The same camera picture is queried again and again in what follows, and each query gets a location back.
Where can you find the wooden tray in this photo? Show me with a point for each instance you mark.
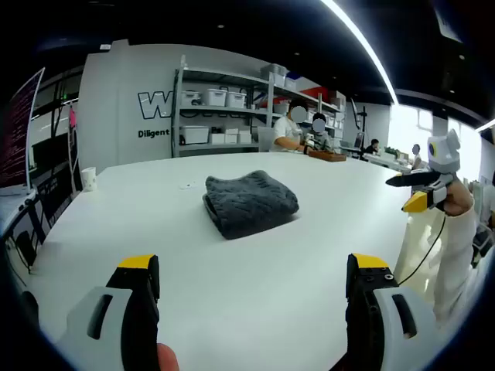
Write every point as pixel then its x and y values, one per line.
pixel 326 155

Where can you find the white tilted screen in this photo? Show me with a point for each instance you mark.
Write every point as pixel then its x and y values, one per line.
pixel 15 191

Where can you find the pink sign on stand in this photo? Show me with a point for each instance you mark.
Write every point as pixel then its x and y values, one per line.
pixel 72 118

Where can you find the person's left hand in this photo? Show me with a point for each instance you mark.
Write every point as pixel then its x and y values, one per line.
pixel 168 357

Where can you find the ceiling light strip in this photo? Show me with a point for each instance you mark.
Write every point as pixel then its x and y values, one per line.
pixel 363 38

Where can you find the person's right hand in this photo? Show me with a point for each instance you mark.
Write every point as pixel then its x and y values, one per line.
pixel 460 199

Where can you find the grey towel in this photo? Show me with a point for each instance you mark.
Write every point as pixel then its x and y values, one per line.
pixel 251 201

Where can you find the white paper cup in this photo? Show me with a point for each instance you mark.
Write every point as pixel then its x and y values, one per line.
pixel 89 179

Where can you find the grey metal shelf rack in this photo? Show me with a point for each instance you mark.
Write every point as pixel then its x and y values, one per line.
pixel 216 112

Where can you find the person in white, left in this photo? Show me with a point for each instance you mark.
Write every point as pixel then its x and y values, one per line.
pixel 415 247

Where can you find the large purple-screen monitor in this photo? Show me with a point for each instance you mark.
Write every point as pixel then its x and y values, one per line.
pixel 19 131

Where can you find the group of white storage boxes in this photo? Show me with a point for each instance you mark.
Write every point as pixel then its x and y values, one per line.
pixel 216 97

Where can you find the black monitor stand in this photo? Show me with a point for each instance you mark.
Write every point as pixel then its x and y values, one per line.
pixel 36 220

